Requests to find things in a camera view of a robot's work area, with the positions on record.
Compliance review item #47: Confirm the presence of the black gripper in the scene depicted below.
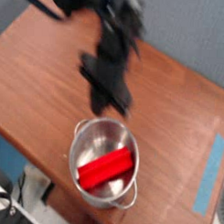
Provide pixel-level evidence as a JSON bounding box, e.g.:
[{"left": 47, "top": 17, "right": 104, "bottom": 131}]
[{"left": 80, "top": 52, "right": 133, "bottom": 118}]

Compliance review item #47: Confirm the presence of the silver metal pot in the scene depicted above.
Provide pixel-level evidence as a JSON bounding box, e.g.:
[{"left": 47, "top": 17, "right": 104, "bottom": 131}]
[{"left": 69, "top": 117, "right": 140, "bottom": 209}]

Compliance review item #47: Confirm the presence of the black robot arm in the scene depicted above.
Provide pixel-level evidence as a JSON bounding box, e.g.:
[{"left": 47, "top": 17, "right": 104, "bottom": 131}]
[{"left": 27, "top": 0, "right": 144, "bottom": 116}]

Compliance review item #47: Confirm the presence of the red rectangular block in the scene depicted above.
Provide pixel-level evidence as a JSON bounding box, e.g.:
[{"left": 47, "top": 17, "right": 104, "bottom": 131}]
[{"left": 77, "top": 147, "right": 133, "bottom": 190}]

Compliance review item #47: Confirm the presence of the blue tape strip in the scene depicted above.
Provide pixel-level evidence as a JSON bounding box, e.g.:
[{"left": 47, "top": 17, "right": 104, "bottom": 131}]
[{"left": 193, "top": 134, "right": 224, "bottom": 216}]

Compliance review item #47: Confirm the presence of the grey fan grille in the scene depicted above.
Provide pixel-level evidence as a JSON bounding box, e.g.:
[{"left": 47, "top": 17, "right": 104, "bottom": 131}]
[{"left": 218, "top": 189, "right": 224, "bottom": 224}]

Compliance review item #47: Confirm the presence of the black cable under table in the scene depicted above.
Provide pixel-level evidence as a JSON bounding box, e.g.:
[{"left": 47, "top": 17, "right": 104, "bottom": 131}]
[{"left": 16, "top": 169, "right": 27, "bottom": 207}]

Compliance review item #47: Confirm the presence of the black device with handle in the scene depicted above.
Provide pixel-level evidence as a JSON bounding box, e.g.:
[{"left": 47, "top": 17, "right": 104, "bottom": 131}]
[{"left": 0, "top": 191, "right": 35, "bottom": 224}]

